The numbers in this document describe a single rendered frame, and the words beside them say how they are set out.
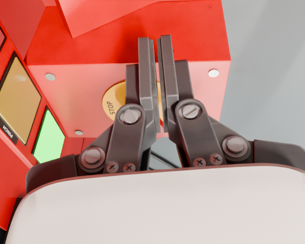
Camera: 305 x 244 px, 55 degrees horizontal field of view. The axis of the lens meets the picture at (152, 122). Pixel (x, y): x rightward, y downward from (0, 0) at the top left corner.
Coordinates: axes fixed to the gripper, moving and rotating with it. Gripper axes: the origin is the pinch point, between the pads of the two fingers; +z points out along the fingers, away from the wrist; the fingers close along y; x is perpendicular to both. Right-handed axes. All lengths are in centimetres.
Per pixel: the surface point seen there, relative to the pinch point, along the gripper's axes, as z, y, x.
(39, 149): 2.8, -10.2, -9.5
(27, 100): 4.9, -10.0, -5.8
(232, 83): 82, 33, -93
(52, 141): 4.6, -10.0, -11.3
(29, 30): 34.9, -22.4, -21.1
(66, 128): 7.4, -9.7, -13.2
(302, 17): 80, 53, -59
